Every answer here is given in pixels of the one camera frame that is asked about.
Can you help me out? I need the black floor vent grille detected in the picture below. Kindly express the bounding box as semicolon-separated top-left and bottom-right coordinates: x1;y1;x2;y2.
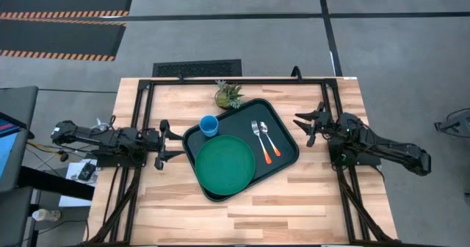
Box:
152;59;243;78

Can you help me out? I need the black stand on floor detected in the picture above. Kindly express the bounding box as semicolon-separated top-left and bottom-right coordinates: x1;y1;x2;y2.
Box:
434;109;470;132

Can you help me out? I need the black desk bar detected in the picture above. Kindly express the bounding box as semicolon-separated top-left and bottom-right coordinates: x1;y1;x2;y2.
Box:
17;165;95;201

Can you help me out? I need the small black handheld device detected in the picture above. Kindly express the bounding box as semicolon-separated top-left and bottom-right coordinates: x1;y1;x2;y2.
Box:
77;161;97;182

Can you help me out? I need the metal spoon orange handle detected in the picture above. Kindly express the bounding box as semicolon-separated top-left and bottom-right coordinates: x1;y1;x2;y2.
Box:
258;121;282;157

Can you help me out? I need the grey monitor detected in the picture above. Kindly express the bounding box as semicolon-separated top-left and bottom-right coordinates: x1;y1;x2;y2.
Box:
0;86;40;193

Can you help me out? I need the blue plastic cup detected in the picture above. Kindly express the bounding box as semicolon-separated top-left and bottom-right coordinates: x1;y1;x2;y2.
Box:
199;115;220;137

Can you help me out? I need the dark green plastic tray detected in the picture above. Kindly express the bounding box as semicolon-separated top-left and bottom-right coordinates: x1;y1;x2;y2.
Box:
181;98;300;203

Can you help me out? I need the black aluminium table frame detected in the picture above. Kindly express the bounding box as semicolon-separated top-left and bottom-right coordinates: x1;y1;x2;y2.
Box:
79;76;401;247

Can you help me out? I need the small potted succulent plant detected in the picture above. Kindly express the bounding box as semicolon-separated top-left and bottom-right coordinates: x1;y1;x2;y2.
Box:
214;79;245;110

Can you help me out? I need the white plastic bottle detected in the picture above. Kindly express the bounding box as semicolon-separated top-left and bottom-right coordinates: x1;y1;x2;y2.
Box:
32;208;62;223

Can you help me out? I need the yellow cable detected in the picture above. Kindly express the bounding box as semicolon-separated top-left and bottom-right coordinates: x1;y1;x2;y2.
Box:
27;140;64;158

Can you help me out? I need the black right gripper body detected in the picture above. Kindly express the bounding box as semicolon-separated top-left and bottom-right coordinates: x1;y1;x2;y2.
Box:
307;101;342;147

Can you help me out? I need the green round plate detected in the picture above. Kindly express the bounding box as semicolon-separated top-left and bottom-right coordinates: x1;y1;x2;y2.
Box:
194;135;256;197

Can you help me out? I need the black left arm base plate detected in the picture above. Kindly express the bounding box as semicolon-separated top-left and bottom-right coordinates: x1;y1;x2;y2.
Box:
95;149;148;168

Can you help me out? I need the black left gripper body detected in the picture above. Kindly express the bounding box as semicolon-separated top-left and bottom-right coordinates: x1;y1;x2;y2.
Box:
145;120;170;171

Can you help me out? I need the white paper sheet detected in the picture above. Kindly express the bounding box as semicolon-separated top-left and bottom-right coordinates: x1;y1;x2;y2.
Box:
58;158;98;207

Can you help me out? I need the metal fork orange handle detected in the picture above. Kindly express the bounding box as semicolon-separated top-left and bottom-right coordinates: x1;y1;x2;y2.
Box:
250;120;273;165

